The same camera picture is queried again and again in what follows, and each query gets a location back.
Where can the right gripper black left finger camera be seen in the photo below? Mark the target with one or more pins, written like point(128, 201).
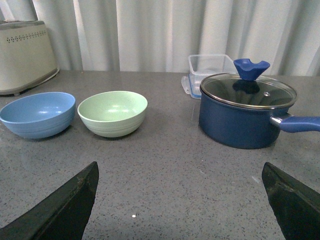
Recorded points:
point(63, 215)

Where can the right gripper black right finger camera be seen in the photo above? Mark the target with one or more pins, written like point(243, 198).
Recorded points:
point(295, 205)

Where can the blue bowl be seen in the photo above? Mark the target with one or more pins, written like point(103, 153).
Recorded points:
point(39, 116)

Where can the green bowl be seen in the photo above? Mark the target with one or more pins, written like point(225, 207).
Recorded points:
point(113, 114)

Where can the dark blue saucepan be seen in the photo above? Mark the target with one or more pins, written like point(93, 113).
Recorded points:
point(245, 128)

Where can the glass pot lid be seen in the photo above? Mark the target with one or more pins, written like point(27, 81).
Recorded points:
point(248, 88)

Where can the cream toaster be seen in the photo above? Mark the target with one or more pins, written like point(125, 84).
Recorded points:
point(26, 56)

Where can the clear plastic food container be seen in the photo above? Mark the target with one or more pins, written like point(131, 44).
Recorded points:
point(202, 66)

